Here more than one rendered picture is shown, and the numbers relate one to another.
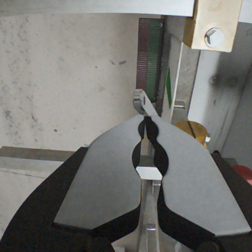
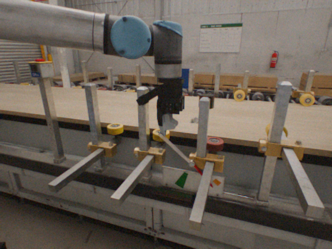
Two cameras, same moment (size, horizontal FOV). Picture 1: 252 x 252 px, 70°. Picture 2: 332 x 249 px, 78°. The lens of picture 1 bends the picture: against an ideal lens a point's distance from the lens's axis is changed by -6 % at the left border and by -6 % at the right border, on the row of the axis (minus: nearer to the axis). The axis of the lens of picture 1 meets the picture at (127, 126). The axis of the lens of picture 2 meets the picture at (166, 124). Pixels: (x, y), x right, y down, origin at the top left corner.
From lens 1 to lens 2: 74 cm
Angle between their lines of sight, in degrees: 84
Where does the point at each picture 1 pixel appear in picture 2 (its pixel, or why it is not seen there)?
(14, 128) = not seen: outside the picture
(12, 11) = (129, 184)
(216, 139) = (230, 187)
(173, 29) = (160, 185)
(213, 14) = (154, 150)
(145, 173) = (208, 166)
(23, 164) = (198, 205)
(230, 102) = not seen: hidden behind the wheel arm
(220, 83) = not seen: hidden behind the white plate
